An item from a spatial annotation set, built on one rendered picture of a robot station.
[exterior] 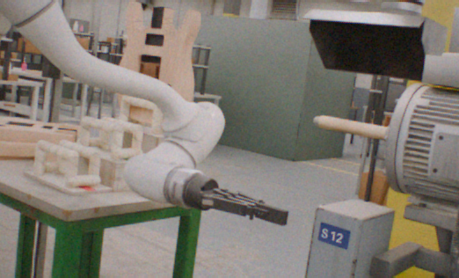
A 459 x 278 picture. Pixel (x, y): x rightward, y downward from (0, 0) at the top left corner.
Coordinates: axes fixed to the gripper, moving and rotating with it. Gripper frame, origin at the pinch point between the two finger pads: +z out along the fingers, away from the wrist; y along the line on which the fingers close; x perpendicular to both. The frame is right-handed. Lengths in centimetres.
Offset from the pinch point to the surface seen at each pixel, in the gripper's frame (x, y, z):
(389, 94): 26, -503, -185
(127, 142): -1, -36, -83
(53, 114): -8, -84, -193
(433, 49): 39, -38, 14
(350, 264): -3.6, 3.4, 20.2
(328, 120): 18.6, -30.1, -6.2
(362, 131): 17.6, -30.0, 3.3
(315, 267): -6.3, 3.5, 13.4
